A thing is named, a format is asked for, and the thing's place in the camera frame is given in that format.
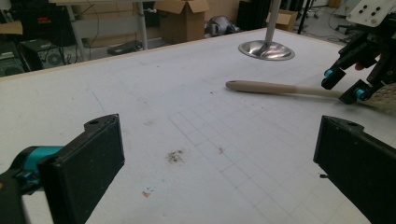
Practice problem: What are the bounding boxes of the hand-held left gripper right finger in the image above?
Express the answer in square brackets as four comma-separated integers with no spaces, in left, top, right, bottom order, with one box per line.
[312,115,396,224]

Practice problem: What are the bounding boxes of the metal utensil stand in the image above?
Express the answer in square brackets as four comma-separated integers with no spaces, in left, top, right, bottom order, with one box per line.
[237,0,296,62]

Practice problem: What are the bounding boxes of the small cardboard box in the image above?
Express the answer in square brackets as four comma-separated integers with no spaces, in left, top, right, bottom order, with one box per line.
[265,8,299,33]

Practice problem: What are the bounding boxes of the white stand leg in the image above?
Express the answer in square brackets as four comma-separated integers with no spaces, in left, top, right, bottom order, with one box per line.
[135,0,149,51]
[65,4,88,61]

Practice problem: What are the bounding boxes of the large open cardboard box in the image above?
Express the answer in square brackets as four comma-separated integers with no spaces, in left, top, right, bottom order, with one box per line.
[153,0,211,45]

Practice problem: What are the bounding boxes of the white grid paper mat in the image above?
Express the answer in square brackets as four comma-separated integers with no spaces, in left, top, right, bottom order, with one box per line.
[0,28,396,224]

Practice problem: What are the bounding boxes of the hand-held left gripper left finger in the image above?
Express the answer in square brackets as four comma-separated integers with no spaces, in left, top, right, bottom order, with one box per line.
[0,113,126,224]

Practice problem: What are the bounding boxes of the beige slotted spoon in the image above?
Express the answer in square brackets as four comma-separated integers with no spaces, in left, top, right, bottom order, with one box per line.
[225,79,396,119]

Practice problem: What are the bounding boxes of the grey rounded device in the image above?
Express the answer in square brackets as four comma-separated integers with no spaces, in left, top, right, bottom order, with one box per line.
[205,15,241,37]

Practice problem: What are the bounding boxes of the black flat device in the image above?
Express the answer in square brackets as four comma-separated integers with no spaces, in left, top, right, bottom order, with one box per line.
[106,39,145,57]

